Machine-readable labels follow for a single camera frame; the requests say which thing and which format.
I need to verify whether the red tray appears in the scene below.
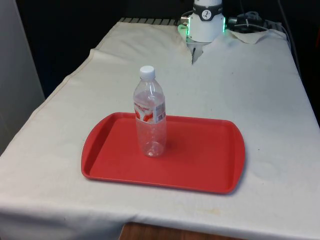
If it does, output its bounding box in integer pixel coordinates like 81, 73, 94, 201
80, 111, 247, 196

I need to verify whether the clear plastic bottle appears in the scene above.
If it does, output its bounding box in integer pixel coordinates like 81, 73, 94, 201
132, 65, 168, 159

